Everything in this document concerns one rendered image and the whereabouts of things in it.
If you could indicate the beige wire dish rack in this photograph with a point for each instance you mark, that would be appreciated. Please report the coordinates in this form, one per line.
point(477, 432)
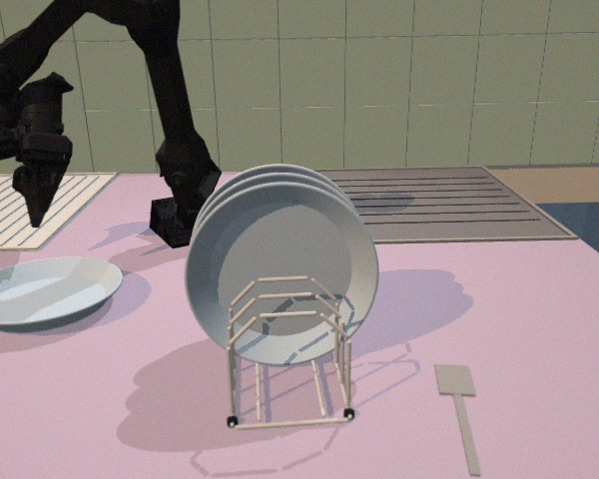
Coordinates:
point(348, 413)

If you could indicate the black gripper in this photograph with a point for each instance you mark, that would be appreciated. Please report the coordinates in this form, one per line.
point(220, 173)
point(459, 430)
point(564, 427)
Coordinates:
point(48, 166)

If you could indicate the beige ribbed draining mat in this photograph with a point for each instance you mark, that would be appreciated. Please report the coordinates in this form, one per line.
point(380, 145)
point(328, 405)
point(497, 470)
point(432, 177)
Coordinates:
point(73, 194)

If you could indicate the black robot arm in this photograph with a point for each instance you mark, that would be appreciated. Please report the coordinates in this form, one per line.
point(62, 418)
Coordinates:
point(183, 158)

